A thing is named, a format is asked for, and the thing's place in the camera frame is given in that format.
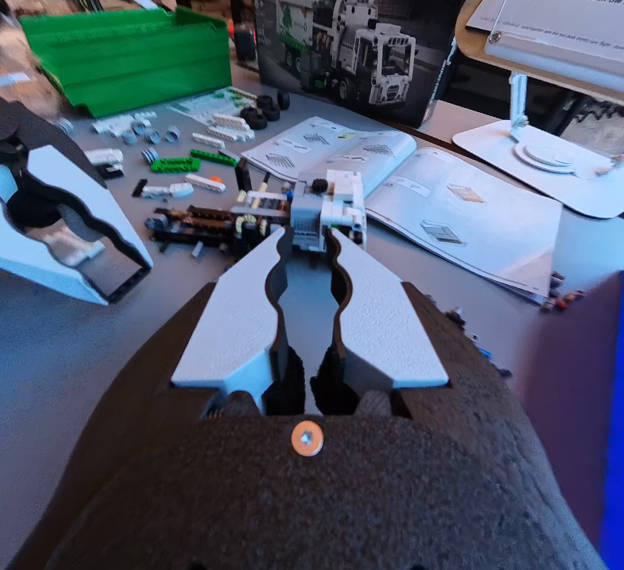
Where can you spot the white narrow toy plate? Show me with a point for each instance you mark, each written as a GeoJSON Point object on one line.
{"type": "Point", "coordinates": [156, 192]}

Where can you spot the wooden document stand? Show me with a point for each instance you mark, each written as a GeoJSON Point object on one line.
{"type": "Point", "coordinates": [551, 160]}

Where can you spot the green toy brick plate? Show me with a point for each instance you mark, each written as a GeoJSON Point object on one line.
{"type": "Point", "coordinates": [175, 165]}

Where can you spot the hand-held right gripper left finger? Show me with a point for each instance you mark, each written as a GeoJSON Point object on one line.
{"type": "Point", "coordinates": [234, 326]}

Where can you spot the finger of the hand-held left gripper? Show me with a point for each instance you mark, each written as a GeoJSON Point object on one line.
{"type": "Point", "coordinates": [83, 189]}
{"type": "Point", "coordinates": [44, 267]}

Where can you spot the black narrow toy plate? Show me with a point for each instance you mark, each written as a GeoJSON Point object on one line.
{"type": "Point", "coordinates": [129, 283]}
{"type": "Point", "coordinates": [140, 188]}

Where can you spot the green holed toy beam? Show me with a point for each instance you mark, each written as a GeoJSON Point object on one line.
{"type": "Point", "coordinates": [214, 157]}

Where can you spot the white toy beam frame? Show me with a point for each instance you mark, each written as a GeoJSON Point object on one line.
{"type": "Point", "coordinates": [122, 123]}

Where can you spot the white toy brick panel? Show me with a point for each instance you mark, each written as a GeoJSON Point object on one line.
{"type": "Point", "coordinates": [105, 156]}

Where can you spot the blue plastic bin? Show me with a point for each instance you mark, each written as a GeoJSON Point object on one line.
{"type": "Point", "coordinates": [612, 433]}

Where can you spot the printed instruction sheet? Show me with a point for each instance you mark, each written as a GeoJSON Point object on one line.
{"type": "Point", "coordinates": [560, 4]}

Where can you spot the black angled toy beam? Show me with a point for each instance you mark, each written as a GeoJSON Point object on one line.
{"type": "Point", "coordinates": [111, 171]}

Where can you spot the black toy set box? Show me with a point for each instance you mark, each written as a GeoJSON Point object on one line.
{"type": "Point", "coordinates": [365, 33]}

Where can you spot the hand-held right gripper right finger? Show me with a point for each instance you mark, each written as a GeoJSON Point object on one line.
{"type": "Point", "coordinates": [390, 331]}

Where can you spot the grey toy wheel hub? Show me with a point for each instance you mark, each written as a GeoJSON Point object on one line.
{"type": "Point", "coordinates": [139, 127]}
{"type": "Point", "coordinates": [129, 137]}
{"type": "Point", "coordinates": [150, 155]}
{"type": "Point", "coordinates": [152, 135]}
{"type": "Point", "coordinates": [172, 133]}

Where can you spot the building instruction booklet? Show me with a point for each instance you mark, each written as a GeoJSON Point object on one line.
{"type": "Point", "coordinates": [438, 209]}

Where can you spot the green plastic bin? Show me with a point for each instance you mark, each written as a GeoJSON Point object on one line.
{"type": "Point", "coordinates": [122, 58]}

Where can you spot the toy truck chassis model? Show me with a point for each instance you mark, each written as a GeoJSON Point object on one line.
{"type": "Point", "coordinates": [273, 219]}

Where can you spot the black rubber toy tire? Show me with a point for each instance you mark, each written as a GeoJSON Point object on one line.
{"type": "Point", "coordinates": [253, 119]}
{"type": "Point", "coordinates": [271, 113]}
{"type": "Point", "coordinates": [264, 101]}
{"type": "Point", "coordinates": [283, 100]}

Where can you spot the white holed toy beam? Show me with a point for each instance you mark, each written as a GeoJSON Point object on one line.
{"type": "Point", "coordinates": [229, 122]}
{"type": "Point", "coordinates": [204, 183]}
{"type": "Point", "coordinates": [208, 140]}
{"type": "Point", "coordinates": [231, 135]}

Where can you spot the pile of small toy pieces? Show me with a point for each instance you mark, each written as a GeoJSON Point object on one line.
{"type": "Point", "coordinates": [560, 292]}

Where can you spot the white curved toy panel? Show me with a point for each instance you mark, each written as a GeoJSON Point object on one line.
{"type": "Point", "coordinates": [183, 190]}

